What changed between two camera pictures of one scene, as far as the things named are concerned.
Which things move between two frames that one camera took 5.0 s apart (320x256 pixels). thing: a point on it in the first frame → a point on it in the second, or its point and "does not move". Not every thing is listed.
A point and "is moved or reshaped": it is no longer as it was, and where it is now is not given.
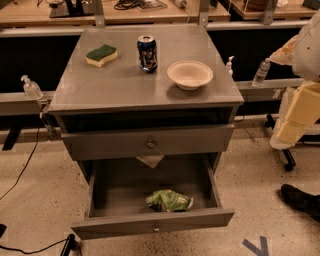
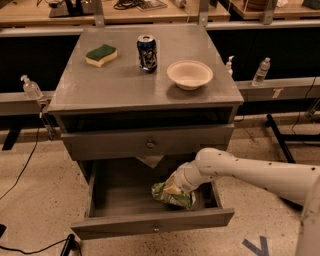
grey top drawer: x=148 y=142 does not move
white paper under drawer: x=151 y=161 does not move
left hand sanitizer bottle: x=31 y=89 does not move
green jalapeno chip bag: x=168 y=200 is moved or reshaped
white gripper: x=307 y=55 → x=181 y=179
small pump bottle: x=229 y=64 does not move
